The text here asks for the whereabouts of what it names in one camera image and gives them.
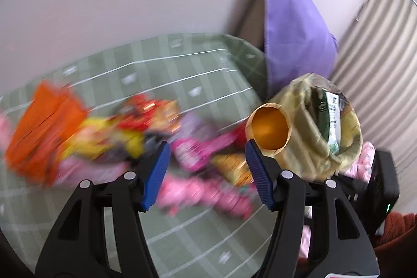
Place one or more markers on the orange snack packet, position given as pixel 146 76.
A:
pixel 42 128

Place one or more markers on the lavender packet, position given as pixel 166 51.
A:
pixel 192 121

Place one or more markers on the olive green cloth bag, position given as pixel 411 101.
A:
pixel 312 147

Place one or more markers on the bright pink packet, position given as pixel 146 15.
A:
pixel 195 193

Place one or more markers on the purple cloth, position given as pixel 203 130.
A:
pixel 293 37

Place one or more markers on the black snack packet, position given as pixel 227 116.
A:
pixel 151 141

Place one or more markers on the magenta snack packet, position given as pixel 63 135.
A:
pixel 192 151

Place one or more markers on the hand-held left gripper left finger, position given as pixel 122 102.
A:
pixel 156 177

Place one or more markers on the green checked blanket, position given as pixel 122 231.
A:
pixel 195 76

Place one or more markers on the person's rust red clothing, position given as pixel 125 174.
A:
pixel 397 239

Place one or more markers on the pink printed cloth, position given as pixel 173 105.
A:
pixel 361 164

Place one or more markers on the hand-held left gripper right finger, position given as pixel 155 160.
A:
pixel 262 180

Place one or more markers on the pale pink packet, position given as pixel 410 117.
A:
pixel 91 172

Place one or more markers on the green and white packet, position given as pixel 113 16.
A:
pixel 332 121

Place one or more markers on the yellow snack packet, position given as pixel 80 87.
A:
pixel 97 138

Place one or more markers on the red snack packet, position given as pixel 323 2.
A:
pixel 143 112

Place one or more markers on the yellow orange patterned packet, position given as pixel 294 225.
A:
pixel 234 167

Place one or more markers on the striped beige curtain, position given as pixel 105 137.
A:
pixel 384 53

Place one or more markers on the brown headboard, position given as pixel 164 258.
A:
pixel 251 20

